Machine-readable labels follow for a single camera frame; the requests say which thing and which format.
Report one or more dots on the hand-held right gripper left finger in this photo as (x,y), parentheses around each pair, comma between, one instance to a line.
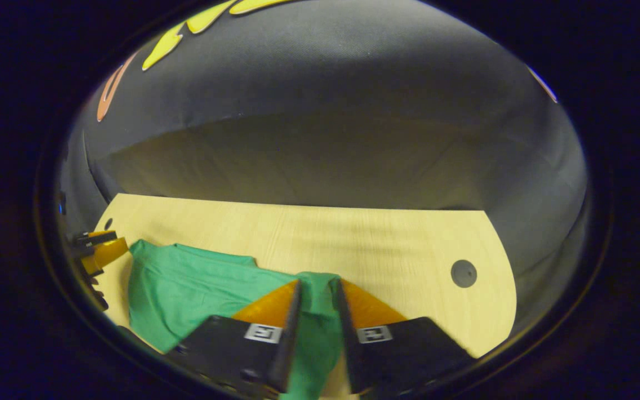
(289,344)

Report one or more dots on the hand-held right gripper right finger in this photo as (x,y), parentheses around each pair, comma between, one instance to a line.
(348,344)

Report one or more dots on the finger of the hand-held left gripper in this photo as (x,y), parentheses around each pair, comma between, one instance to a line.
(103,253)

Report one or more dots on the green T-shirt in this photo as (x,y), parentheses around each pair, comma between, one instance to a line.
(186,289)

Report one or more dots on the black backdrop cloth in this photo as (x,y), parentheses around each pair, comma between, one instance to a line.
(325,111)

